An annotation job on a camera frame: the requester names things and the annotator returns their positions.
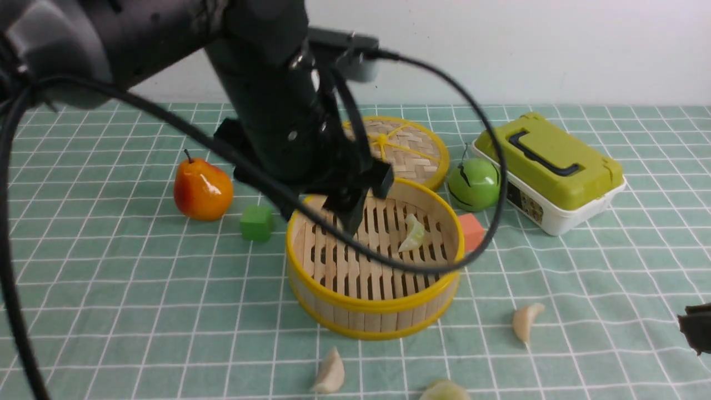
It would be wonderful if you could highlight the black cable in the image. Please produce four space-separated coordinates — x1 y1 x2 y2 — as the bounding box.
0 49 509 400

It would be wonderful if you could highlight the green checkered tablecloth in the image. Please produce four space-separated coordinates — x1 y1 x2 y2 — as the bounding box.
8 103 710 399

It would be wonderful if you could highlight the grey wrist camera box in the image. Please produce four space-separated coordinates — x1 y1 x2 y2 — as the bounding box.
307 26 380 83

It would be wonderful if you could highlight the green lid white lunch box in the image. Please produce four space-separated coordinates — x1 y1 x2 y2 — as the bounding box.
495 112 627 236

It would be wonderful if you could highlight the green cube block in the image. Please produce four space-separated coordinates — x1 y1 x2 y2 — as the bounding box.
239 204 274 242

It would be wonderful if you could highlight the black right arm gripper tip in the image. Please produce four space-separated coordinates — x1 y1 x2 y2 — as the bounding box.
678 303 710 356

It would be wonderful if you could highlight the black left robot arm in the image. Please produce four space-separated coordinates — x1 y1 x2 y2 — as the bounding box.
2 1 392 235

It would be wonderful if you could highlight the greenish dumpling bottom edge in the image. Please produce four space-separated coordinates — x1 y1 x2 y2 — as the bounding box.
419 379 471 400

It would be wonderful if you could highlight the orange red toy pear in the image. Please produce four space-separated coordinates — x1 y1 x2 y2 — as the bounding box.
173 149 234 221

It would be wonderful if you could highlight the woven bamboo steamer lid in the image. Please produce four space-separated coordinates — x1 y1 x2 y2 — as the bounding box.
362 116 451 192

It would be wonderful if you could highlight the bamboo steamer tray yellow rim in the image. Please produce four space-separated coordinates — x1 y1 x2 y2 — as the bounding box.
286 179 465 340

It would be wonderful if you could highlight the orange cube block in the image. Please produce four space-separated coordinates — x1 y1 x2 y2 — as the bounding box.
458 213 485 253

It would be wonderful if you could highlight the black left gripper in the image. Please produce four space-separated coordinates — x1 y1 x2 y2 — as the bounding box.
206 34 394 235

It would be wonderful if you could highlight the green toy apple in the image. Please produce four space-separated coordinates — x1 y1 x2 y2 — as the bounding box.
446 146 501 212

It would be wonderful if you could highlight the pale green dumpling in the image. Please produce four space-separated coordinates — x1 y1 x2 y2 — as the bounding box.
398 213 425 253

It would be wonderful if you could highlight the white dumpling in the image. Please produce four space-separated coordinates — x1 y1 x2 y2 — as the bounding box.
311 347 346 394
511 302 545 346

